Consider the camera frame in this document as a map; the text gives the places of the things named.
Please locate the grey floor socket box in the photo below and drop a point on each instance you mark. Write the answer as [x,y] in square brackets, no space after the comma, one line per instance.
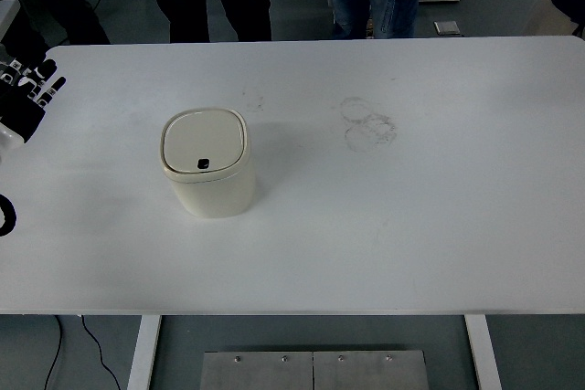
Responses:
[446,27]

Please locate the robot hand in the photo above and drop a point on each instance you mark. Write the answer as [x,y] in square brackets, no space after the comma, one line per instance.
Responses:
[20,109]

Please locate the white side table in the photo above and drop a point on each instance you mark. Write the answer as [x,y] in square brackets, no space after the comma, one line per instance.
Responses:
[7,15]

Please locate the white table leg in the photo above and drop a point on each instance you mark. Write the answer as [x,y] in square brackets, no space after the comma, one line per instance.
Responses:
[144,353]
[483,353]

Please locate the cream lidded trash bin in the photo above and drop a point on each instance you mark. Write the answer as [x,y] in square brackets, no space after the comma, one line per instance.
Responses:
[215,193]

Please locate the grey metal plate with screws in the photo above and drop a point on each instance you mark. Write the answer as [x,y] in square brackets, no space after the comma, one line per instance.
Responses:
[370,374]
[256,374]

